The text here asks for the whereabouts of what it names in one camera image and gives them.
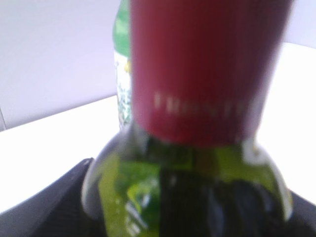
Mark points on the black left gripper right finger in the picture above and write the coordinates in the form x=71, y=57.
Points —
x=299, y=215

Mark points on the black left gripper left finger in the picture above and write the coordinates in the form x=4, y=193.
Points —
x=55, y=211

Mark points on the dark red wine bottle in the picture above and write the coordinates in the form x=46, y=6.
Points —
x=187, y=165

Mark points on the green plastic soda bottle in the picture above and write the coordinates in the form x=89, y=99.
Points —
x=121, y=41

